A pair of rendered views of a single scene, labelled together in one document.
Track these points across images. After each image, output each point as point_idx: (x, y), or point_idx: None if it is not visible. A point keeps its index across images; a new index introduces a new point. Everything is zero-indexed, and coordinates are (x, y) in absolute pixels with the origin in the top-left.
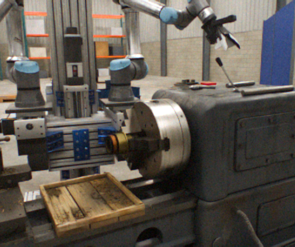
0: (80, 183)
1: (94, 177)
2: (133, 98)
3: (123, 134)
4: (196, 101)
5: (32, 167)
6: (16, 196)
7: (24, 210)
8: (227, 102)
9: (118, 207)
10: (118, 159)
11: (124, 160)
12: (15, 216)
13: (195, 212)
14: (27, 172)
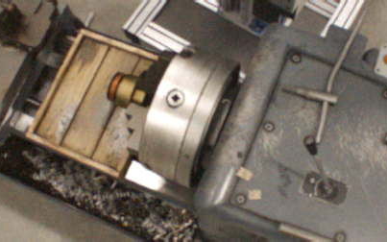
0: (128, 54)
1: (148, 58)
2: None
3: (128, 94)
4: (215, 163)
5: None
6: (12, 72)
7: (19, 87)
8: (229, 220)
9: (105, 147)
10: (253, 12)
11: (263, 19)
12: None
13: None
14: (33, 46)
